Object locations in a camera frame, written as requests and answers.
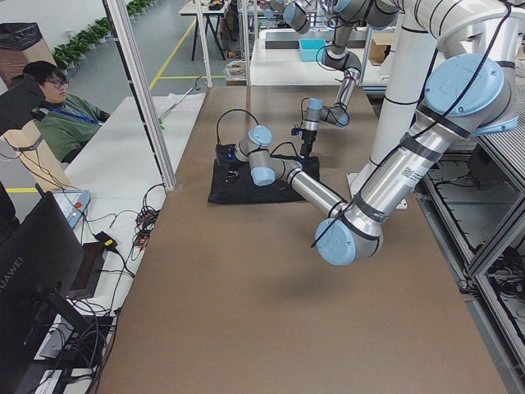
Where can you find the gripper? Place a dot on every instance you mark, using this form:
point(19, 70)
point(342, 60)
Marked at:
point(307, 139)
point(224, 157)

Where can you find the black t-shirt with logo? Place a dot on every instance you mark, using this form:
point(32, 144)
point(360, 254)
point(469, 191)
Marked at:
point(244, 191)

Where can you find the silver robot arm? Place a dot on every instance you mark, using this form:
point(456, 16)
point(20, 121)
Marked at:
point(452, 78)
point(340, 82)

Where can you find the blue plastic bin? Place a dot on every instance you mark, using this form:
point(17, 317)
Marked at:
point(311, 50)

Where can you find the grey orange usb hub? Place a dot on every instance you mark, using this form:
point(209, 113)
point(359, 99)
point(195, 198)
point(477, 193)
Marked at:
point(146, 218)
point(141, 240)

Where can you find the cardboard box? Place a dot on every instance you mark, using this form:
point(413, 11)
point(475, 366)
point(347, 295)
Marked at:
point(380, 47)

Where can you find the black power adapter brick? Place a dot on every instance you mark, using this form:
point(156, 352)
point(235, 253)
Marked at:
point(108, 242)

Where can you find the teach pendant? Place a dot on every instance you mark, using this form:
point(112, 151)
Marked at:
point(73, 204)

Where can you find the person in green jacket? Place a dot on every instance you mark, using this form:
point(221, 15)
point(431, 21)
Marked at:
point(65, 121)

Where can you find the black Huawei monitor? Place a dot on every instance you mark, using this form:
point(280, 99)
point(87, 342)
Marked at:
point(39, 264)

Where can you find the green handled reacher tool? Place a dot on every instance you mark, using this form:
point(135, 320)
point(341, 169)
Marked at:
point(190, 100)

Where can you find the aluminium frame post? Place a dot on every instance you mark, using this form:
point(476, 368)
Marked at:
point(122, 33)

